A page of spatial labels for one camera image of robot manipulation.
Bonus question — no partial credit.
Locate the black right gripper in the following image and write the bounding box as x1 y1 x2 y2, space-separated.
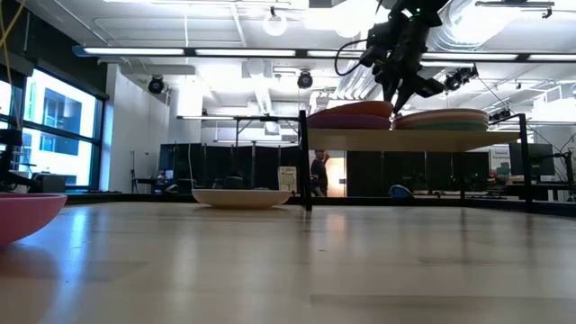
366 20 446 114

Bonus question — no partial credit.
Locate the teal green plate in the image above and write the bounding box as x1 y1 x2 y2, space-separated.
402 120 491 132

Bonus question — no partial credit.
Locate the purple plate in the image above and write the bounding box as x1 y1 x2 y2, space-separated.
307 112 393 131

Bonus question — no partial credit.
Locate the magenta pink plate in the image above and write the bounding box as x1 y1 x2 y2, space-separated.
0 193 68 248

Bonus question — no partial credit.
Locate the wooden shelf board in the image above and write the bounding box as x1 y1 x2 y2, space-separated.
307 129 522 153

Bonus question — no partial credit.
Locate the black room partition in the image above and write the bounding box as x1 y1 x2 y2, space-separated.
157 142 301 191
346 150 491 198

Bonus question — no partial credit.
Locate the blue round chair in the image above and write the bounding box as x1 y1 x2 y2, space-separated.
388 184 414 200

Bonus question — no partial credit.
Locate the person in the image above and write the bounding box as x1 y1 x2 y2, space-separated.
310 149 332 198

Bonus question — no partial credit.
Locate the black background monitor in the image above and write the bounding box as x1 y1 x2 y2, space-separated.
508 142 556 177

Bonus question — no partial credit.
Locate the pale poster sign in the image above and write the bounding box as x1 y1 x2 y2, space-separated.
277 166 298 193

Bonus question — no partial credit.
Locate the round white ceiling lamp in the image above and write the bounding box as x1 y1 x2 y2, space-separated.
262 9 290 38

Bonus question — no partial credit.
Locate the long ceiling light bar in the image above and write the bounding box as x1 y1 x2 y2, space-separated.
72 44 576 63

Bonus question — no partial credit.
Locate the large glass window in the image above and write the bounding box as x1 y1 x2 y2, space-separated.
0 67 107 189

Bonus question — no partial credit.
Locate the black background equipment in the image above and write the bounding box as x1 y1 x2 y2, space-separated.
0 128 68 194

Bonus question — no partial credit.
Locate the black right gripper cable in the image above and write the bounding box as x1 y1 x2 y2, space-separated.
334 39 371 77

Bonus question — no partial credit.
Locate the silver air duct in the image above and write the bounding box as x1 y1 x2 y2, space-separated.
427 0 523 51

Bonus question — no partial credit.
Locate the black metal frame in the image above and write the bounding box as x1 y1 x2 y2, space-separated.
67 110 576 218

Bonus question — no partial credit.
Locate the hanging yellow cable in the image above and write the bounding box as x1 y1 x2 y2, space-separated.
0 0 27 128

